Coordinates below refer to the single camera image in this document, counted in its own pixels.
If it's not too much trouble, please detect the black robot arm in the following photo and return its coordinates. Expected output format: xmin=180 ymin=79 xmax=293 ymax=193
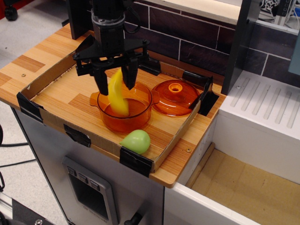
xmin=73 ymin=0 xmax=149 ymax=96

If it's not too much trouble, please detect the orange transparent pot lid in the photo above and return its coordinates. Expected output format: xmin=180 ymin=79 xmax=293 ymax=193
xmin=152 ymin=80 xmax=199 ymax=117

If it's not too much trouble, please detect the orange transparent plastic pot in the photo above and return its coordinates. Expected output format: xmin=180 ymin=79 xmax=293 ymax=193
xmin=90 ymin=82 xmax=160 ymax=133

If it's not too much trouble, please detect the white toy sink unit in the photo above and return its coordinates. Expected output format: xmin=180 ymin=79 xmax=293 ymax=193
xmin=164 ymin=72 xmax=300 ymax=225

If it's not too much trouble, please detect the dark grey vertical post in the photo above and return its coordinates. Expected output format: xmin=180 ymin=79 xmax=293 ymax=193
xmin=221 ymin=0 xmax=261 ymax=95

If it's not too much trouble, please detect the black floor cable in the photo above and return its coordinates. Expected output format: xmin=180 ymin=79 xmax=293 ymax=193
xmin=0 ymin=142 xmax=36 ymax=168

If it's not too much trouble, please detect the grey toy oven front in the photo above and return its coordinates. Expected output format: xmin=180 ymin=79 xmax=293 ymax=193
xmin=14 ymin=110 xmax=164 ymax=225

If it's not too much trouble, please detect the black caster wheel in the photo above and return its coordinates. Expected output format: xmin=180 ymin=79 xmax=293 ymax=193
xmin=4 ymin=6 xmax=18 ymax=21

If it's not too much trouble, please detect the yellow plastic banana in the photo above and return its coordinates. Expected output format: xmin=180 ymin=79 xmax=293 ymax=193
xmin=108 ymin=69 xmax=129 ymax=116

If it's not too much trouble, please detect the green plastic pear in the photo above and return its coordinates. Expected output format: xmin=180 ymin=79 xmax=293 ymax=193
xmin=120 ymin=129 xmax=150 ymax=154

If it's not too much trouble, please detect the cardboard fence with black tape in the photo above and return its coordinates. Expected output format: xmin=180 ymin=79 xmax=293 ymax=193
xmin=17 ymin=54 xmax=225 ymax=183

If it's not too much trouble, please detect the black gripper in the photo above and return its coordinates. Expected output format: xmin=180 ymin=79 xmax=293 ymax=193
xmin=73 ymin=14 xmax=150 ymax=95

